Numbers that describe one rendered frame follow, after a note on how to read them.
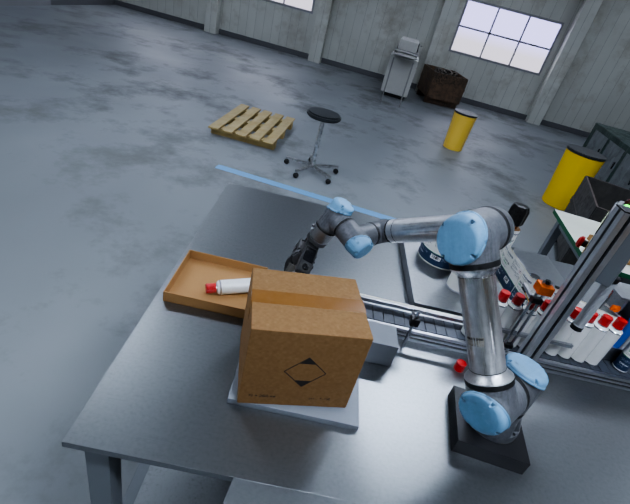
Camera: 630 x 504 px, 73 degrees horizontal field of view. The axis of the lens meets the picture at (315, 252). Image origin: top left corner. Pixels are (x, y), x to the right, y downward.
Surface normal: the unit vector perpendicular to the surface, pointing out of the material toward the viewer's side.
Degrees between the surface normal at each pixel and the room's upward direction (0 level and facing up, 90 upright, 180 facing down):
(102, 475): 90
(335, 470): 0
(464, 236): 83
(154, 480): 0
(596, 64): 90
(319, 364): 90
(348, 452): 0
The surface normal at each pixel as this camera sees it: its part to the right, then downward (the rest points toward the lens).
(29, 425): 0.22, -0.82
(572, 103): -0.22, 0.49
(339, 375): 0.11, 0.56
